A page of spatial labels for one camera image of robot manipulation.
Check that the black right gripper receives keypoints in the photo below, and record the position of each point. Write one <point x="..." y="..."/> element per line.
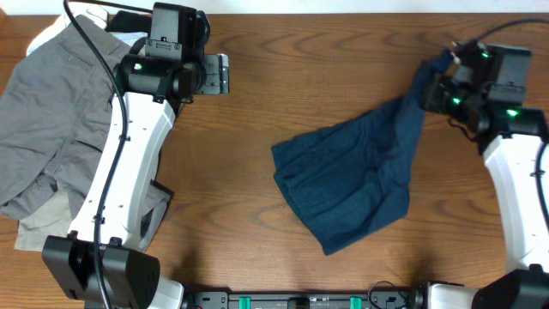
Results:
<point x="430" y="91"/>

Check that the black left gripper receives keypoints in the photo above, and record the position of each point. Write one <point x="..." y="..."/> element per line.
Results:
<point x="216" y="74"/>

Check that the navy blue shorts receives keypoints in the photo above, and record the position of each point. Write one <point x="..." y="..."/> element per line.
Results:
<point x="349" y="180"/>

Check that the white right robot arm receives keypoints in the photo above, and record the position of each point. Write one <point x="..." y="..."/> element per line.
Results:
<point x="484" y="92"/>

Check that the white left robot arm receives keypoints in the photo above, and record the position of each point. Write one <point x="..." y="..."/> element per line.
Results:
<point x="102" y="260"/>

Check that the light blue garment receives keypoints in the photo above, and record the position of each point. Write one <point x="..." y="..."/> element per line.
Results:
<point x="130" y="38"/>

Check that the black garment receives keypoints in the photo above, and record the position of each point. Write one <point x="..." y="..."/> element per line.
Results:
<point x="127" y="22"/>

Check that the white garment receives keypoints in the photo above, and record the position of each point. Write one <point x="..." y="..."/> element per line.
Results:
<point x="94" y="12"/>

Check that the beige shorts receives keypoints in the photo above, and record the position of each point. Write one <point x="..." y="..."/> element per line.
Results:
<point x="52" y="218"/>

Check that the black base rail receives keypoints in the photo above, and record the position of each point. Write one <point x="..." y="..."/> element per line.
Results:
<point x="384" y="299"/>

